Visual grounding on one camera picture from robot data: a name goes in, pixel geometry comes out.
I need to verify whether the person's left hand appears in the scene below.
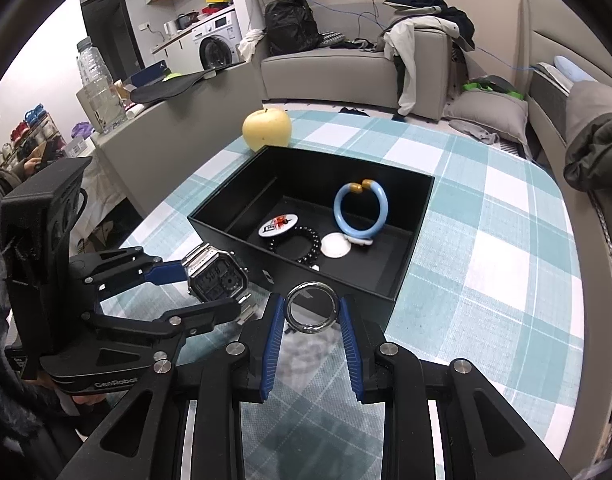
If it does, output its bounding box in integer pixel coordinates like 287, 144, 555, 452
38, 372, 109, 409

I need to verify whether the grey sofa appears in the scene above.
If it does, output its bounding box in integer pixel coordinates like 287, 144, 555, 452
253, 0, 467, 111

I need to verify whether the beige upholstered bed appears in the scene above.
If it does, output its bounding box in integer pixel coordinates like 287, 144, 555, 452
518, 0, 612, 311

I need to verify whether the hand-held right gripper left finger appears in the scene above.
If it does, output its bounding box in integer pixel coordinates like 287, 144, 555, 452
56, 292, 287, 480

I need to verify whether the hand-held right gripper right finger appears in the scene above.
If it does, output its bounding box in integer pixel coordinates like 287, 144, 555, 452
338, 296, 574, 480

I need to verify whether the black jacket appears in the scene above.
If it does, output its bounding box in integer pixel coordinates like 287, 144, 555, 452
383, 0, 477, 53

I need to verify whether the silver digital wristwatch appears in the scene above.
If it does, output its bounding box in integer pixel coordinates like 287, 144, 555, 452
181, 242, 259, 326

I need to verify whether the grey upholstered sofa section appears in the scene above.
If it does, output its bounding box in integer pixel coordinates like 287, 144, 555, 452
90, 57, 267, 221

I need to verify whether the black bead bracelet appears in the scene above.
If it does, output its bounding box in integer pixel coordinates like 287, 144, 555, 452
265, 225, 321, 266

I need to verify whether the silver metal ring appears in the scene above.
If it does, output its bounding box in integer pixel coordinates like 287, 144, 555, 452
284, 281, 339, 335

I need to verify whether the teal checked tablecloth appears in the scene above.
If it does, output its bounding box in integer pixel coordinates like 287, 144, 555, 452
100, 110, 587, 480

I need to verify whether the black cardboard box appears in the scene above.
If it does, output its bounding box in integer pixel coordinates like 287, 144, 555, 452
187, 146, 435, 331

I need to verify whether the black cable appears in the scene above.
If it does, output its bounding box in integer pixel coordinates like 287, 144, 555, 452
356, 0, 383, 47

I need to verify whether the black flat tray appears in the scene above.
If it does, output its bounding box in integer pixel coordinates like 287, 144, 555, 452
130, 69, 217, 106

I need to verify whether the yellow apple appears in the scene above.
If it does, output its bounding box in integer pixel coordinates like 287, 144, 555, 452
242, 108, 293, 152

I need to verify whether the clear plastic water bottle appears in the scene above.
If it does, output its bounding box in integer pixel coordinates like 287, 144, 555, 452
76, 36, 129, 135

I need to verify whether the grey blanket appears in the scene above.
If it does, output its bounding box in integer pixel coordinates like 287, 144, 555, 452
566, 80, 612, 136

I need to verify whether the light blue pillow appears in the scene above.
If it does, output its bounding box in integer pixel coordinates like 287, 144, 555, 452
556, 55, 595, 82

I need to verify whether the light blue bangle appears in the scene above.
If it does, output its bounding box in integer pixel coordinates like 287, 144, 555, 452
333, 179, 391, 247

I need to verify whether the white grey garment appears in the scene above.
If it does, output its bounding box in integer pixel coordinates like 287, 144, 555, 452
376, 17, 455, 117

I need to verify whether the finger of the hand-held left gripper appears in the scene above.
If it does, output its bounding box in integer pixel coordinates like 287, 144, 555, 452
80, 297, 241, 342
70, 246, 189, 307

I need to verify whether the white cloth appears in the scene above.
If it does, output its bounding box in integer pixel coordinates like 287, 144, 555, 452
237, 27, 267, 63

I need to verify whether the grey pillow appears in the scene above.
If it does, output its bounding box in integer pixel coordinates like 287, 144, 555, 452
443, 87, 532, 148

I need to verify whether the dark grey puffer jacket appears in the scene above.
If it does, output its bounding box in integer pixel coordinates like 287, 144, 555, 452
563, 112, 612, 193

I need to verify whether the plain white round disc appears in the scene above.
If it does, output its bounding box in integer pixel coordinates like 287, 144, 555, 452
320, 231, 353, 259

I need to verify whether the blue flat box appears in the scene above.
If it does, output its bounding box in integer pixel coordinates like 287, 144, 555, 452
124, 61, 169, 89

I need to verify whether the white washing machine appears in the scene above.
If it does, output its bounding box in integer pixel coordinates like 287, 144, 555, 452
192, 7, 247, 71

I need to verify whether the green black cloth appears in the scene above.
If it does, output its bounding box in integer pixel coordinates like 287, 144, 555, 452
461, 75, 525, 102

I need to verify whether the white round badge red print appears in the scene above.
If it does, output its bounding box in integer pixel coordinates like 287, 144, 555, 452
258, 214, 300, 237

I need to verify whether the black backpack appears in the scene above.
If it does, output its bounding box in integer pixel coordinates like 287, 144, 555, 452
263, 0, 321, 56

